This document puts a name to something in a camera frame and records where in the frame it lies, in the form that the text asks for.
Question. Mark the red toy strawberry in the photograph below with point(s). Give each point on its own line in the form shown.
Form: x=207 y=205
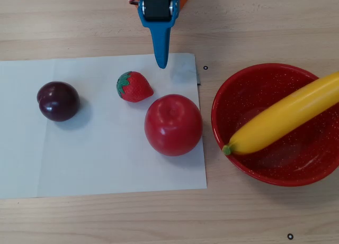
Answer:
x=136 y=88

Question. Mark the red toy apple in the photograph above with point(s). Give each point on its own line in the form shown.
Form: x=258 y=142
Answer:
x=173 y=126

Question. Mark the dark purple toy plum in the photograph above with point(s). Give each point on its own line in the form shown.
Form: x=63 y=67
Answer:
x=58 y=101

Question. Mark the yellow toy banana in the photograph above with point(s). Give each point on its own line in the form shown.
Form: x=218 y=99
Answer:
x=278 y=122

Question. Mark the red speckled bowl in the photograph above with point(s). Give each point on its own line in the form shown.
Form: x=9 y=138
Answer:
x=291 y=164

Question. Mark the grey tape strip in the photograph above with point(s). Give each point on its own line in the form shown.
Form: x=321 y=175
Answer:
x=198 y=80

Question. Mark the white paper sheet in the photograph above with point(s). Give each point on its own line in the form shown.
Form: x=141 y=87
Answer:
x=100 y=135

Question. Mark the blue gripper with motor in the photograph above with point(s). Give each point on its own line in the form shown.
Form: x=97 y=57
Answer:
x=157 y=6

